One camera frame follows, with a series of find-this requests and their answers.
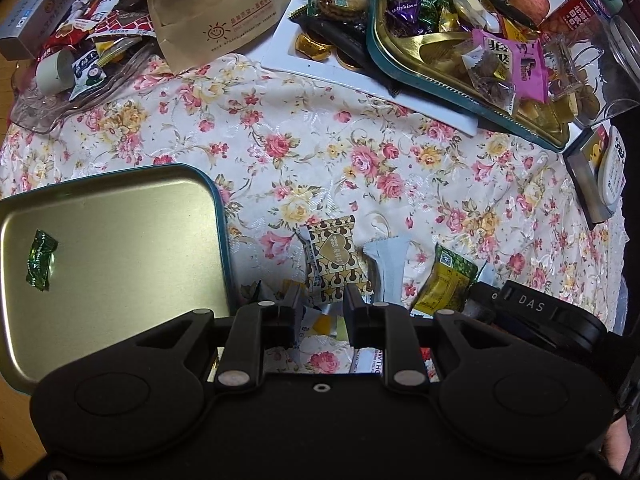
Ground deep teal tin gold inside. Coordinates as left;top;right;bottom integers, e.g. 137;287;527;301
366;0;577;154

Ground floral tablecloth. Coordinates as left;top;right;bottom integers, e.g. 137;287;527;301
0;52;630;377

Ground yellow green snack packet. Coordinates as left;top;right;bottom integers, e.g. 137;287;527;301
411;242;482;317

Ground red apple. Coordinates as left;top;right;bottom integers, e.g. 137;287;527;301
509;0;551;19

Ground red box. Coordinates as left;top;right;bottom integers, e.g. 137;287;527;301
539;0;617;37

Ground grey cardboard box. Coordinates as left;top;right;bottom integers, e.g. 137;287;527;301
0;0;82;61

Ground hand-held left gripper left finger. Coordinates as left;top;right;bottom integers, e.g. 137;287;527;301
131;284;302;394

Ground black flat object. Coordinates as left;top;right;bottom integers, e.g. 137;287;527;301
304;16;375;65

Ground pale tape roll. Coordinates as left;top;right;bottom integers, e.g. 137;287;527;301
35;48;76;96

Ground white flat board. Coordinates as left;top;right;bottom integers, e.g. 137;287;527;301
260;0;482;137

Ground white red snack packet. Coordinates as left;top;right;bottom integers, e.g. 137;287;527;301
350;347;387;377

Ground pink snack packet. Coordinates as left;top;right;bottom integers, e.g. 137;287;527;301
472;29;551;104

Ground clear glass plate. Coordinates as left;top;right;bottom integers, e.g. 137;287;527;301
10;37;162;136

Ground heart print brown snack packet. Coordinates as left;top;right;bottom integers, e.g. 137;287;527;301
295;214;371;307

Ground brown paper bag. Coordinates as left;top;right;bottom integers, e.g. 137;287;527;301
146;0;295;75

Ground dark booklet yellow print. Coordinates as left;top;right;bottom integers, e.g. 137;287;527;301
564;127;626;227

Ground clear plastic container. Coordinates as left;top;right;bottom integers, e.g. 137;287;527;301
544;14;640;127

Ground white oval packet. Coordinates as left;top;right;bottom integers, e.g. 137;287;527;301
597;127;629;207

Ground pile of mixed snack packets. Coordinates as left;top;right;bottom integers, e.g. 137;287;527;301
37;0;157;102

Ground gold tin tray teal rim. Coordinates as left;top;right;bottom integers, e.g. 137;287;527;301
0;162;237;394

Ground long white snack bar packet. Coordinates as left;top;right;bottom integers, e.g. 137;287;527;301
362;236;417;309

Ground yellow white snack packet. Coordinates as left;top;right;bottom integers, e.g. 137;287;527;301
278;280;352;344

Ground shiny green candy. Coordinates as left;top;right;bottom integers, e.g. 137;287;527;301
25;228;59;291

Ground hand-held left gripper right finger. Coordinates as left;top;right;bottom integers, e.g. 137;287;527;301
343;283;507;394

